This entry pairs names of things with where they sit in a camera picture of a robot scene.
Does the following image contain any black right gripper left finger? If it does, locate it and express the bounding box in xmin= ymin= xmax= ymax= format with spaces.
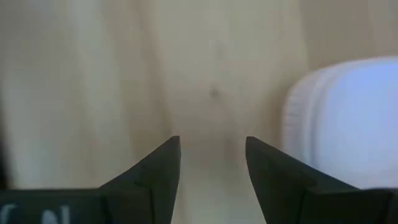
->
xmin=99 ymin=135 xmax=182 ymax=224

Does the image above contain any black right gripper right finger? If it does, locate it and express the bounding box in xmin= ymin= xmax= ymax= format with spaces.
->
xmin=245 ymin=136 xmax=396 ymax=224

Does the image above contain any pink foam slide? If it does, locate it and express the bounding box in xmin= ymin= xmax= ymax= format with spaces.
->
xmin=281 ymin=55 xmax=398 ymax=190

